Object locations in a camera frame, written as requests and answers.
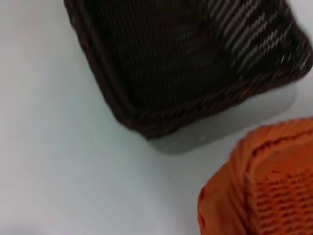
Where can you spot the orange woven basket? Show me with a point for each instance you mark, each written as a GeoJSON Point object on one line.
{"type": "Point", "coordinates": [269, 186]}

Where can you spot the dark brown woven basket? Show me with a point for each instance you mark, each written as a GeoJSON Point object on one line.
{"type": "Point", "coordinates": [176, 61]}

